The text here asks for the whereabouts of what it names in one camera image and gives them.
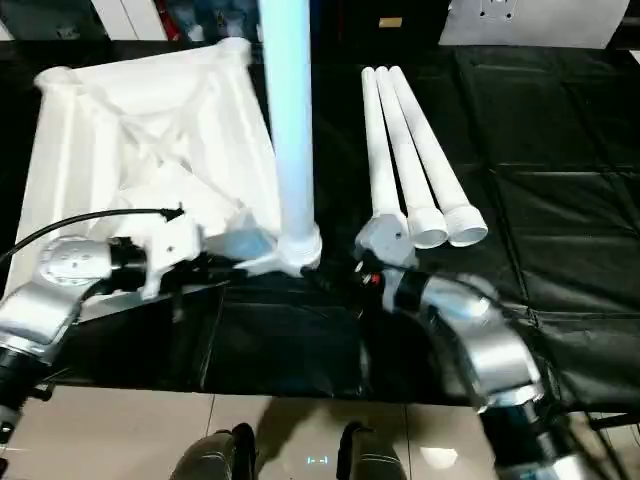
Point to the white plastic table leg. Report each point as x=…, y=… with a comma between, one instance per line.
x=430, y=150
x=407, y=150
x=292, y=125
x=382, y=150

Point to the white plastic table top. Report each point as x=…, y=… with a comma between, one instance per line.
x=100, y=125

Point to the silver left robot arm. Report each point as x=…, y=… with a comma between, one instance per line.
x=50, y=300

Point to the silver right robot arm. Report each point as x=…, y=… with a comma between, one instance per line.
x=490, y=340

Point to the black padded work mat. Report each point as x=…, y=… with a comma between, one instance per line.
x=550, y=150

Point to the white glass-door cabinet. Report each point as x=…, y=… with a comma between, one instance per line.
x=130, y=20

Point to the black cabinet with gold label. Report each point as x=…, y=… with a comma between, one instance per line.
x=350, y=20

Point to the black metal stand foot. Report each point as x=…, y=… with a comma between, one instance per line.
x=615, y=421

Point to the grey printed cushion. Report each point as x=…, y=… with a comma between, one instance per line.
x=525, y=25

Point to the white flat board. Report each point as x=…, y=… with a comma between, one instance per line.
x=634, y=54

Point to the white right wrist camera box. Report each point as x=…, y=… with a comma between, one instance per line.
x=390, y=240

